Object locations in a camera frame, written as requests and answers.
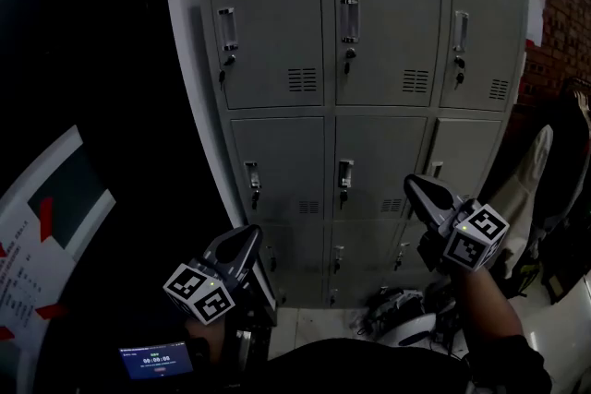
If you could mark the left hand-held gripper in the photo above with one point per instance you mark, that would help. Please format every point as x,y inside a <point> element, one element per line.
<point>196,293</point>

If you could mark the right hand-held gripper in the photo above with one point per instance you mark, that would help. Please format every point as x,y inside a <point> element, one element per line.
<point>471,242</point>

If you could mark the grey metal locker cabinet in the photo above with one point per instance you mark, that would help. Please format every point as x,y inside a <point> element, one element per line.
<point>378,60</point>

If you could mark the person's right forearm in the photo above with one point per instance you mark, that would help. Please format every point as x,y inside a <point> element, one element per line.
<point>489,309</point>

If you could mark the person's left forearm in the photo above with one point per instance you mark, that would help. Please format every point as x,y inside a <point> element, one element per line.
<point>205,330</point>

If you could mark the white hanging garment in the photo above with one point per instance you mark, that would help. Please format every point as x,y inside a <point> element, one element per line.
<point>522,194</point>

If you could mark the small lit display screen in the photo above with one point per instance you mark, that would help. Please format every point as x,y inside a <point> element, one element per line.
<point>156,361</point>

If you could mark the white round helmet device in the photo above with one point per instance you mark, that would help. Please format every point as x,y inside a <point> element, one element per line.
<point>411,330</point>

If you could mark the person's black shirt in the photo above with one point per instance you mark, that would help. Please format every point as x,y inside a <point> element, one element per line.
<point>369,371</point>

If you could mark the white poster with red tape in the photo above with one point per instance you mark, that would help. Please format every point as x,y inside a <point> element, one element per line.
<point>27,272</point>

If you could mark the black clothes rack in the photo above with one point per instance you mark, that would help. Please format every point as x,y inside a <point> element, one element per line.
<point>577,83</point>

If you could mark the white paper sheet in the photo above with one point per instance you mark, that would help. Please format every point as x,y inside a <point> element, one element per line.
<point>534,18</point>

